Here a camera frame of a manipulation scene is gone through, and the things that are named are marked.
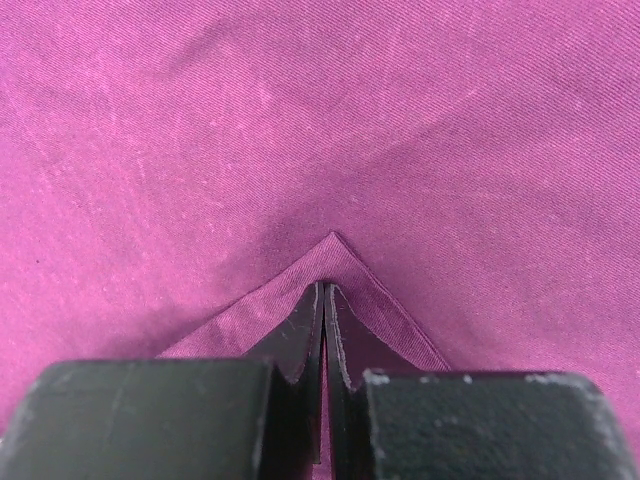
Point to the purple cloth mat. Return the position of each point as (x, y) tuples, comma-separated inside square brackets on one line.
[(175, 173)]

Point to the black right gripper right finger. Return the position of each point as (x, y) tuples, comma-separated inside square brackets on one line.
[(392, 420)]

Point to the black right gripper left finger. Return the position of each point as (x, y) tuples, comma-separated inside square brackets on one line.
[(257, 416)]

